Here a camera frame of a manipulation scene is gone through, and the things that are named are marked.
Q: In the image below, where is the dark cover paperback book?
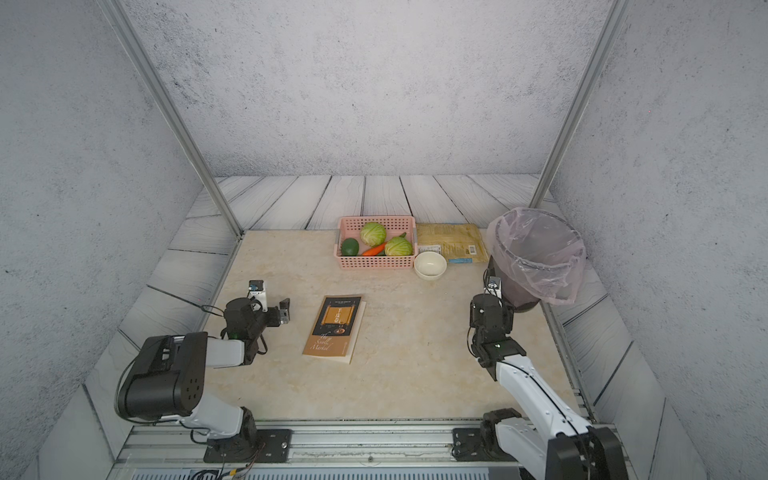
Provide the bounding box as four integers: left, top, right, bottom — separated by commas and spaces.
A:
302, 295, 366, 364

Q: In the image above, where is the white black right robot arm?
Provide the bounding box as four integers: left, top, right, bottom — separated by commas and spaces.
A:
468, 293, 629, 479

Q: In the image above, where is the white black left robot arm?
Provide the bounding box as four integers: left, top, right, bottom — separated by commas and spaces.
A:
115, 297, 290, 442

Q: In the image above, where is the black bin with pink bag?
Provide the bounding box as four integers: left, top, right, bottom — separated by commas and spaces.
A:
485, 207, 587, 312

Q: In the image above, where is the yellow noodle packet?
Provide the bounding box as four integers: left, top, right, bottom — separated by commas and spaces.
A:
416, 223, 489, 264

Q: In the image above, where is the cream ceramic bowl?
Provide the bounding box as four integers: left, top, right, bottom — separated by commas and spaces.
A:
413, 251, 448, 281

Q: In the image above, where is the dark green avocado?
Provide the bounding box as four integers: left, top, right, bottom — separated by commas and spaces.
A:
340, 238, 360, 256

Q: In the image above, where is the pink plastic perforated basket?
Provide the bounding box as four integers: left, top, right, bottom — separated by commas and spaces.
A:
334, 216, 417, 270

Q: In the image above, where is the orange carrot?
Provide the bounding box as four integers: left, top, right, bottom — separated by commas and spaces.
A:
362, 243, 386, 257

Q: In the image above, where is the upper green cabbage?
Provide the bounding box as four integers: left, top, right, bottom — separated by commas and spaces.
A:
359, 222, 387, 247

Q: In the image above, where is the green cabbage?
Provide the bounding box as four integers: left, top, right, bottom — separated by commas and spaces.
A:
384, 234, 414, 257
359, 222, 387, 247

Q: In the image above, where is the right green cabbage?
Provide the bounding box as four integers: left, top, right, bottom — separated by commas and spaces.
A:
384, 234, 414, 257

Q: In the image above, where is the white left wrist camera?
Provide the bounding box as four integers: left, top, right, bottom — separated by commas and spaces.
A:
247, 280, 268, 312

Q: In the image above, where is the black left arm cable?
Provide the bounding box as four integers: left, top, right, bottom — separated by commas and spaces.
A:
117, 302, 271, 463

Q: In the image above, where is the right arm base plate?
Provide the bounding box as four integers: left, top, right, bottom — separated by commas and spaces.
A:
451, 427, 516, 462

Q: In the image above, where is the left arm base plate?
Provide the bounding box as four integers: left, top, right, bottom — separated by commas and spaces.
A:
203, 429, 293, 464

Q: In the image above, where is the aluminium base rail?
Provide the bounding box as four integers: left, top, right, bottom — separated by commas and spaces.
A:
109, 419, 526, 479

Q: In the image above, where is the right aluminium frame post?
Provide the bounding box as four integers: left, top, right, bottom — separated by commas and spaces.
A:
529, 0, 630, 208

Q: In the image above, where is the aluminium frame post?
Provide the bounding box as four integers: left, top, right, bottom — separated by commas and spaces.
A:
98, 0, 244, 240
529, 0, 630, 208

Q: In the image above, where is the left aluminium frame post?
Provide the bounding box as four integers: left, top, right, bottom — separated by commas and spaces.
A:
98, 0, 244, 240

